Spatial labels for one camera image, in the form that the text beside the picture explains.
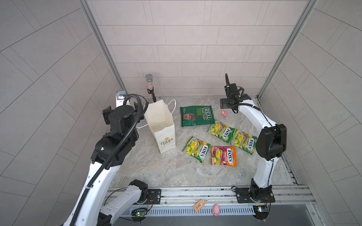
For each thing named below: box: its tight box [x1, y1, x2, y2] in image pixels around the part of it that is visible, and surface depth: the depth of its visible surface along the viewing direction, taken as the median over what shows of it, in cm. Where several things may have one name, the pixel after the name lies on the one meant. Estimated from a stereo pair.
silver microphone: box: [144, 73, 154, 90], surface depth 88 cm
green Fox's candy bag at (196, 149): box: [181, 136, 211, 163], surface depth 87 cm
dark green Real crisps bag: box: [179, 105, 216, 128], surface depth 104 cm
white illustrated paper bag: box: [135, 98, 177, 154], surface depth 82 cm
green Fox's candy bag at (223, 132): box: [206, 120, 238, 147], surface depth 96 cm
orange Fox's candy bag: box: [210, 145, 238, 168], surface depth 84 cm
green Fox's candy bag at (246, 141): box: [230, 129, 258, 155], surface depth 91 cm
